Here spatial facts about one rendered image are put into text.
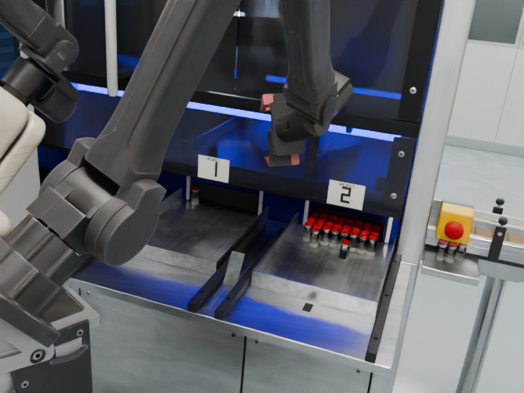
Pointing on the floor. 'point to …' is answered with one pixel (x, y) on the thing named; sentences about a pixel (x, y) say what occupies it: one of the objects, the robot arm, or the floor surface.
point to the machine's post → (429, 154)
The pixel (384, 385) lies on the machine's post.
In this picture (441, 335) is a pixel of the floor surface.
